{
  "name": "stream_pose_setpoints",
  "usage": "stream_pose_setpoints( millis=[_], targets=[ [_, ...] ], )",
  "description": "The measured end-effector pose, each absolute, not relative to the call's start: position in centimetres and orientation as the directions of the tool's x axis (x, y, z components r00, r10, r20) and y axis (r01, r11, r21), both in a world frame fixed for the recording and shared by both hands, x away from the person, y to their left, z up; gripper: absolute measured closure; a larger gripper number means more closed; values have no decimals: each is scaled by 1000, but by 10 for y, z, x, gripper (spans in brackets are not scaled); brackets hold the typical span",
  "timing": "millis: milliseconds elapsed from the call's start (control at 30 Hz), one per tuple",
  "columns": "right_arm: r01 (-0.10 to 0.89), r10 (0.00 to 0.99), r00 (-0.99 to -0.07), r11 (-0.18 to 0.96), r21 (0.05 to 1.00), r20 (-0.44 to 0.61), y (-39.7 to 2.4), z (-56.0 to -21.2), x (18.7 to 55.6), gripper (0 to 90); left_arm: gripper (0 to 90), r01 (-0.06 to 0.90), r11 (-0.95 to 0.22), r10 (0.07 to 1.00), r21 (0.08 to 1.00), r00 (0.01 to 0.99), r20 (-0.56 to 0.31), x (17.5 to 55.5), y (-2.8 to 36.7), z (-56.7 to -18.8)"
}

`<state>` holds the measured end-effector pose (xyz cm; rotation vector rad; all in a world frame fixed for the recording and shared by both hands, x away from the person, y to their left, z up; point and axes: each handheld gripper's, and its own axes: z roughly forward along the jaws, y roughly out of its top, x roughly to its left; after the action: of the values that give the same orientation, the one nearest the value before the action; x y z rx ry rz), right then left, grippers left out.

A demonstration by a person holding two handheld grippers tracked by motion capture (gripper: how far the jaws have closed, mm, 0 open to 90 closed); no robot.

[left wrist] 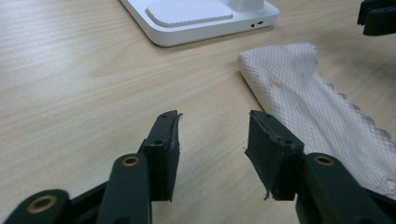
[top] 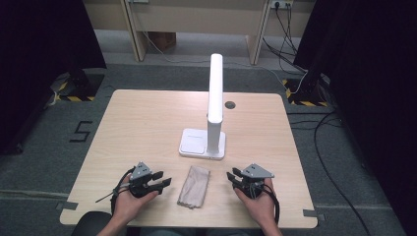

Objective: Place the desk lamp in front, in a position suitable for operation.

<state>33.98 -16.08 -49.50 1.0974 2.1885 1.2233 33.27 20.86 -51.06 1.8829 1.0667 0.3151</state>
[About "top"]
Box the person's left hand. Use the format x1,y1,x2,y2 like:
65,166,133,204
112,188,160,227

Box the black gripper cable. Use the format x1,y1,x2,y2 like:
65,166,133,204
109,166,137,216
262,183,281,226

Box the white floor cable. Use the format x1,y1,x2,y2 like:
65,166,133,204
132,9,310,96

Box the grey tape piece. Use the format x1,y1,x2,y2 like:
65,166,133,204
302,208,327,221
55,201,80,211

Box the brown cardboard box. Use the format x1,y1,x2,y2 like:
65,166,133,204
148,31,177,53

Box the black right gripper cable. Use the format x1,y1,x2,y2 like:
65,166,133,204
262,183,281,226

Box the person's right hand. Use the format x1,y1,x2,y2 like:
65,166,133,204
233,178,276,227

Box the long black floor cable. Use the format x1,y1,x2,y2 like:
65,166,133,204
286,109,374,236

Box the white desk lamp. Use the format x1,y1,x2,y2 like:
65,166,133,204
178,53,227,161

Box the white power outlet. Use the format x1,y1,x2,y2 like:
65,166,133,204
269,0,295,10

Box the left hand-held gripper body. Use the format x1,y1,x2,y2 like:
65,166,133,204
128,160,158,199

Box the beige wooden desk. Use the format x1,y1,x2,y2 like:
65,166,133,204
82,0,318,66

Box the black curtain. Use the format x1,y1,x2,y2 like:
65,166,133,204
0,0,108,155
292,0,417,236

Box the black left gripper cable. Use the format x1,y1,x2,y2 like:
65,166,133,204
109,166,137,216

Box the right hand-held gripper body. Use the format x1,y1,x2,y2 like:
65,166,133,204
240,162,275,200

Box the bundle of black cables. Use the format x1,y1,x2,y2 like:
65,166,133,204
261,3,310,75

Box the striped black stand base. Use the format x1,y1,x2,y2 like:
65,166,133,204
48,68,106,103
282,72,330,108

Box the beige cloth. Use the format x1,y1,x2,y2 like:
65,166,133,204
176,165,211,210

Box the grey cable tie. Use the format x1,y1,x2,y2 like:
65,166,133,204
94,183,132,204

